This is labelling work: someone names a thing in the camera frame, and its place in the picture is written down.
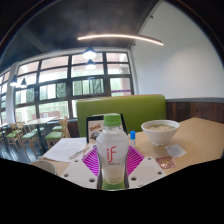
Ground black-framed tablet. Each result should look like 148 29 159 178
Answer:
85 113 129 144

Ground large black-framed window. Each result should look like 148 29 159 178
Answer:
0 51 134 126

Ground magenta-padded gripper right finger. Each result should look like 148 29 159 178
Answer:
124 144 168 190

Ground green-capped clear drink bottle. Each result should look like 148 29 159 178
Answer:
95 113 130 191

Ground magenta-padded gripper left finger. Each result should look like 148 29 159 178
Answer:
60 146 103 190

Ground small blue-capped bottle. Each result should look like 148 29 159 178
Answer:
129 130 137 148

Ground group of pendant lamps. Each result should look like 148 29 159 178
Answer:
9 46 98 89

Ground pale chopsticks sleeve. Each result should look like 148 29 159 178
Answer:
68 143 92 160

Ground group of green-seated wooden chairs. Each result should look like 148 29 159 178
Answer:
0 116 71 151

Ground green upholstered bench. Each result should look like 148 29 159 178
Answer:
75 94 168 138

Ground small red printed packet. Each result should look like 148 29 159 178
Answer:
155 155 177 170

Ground white paper napkin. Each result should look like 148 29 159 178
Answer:
164 143 188 159

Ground light wooden dining table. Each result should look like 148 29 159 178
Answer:
22 116 58 154

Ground white paper sheets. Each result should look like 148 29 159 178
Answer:
42 137 91 163

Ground long curved linear ceiling light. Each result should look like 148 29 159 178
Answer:
77 33 165 47

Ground white ceramic soup bowl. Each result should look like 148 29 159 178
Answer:
140 119 181 147

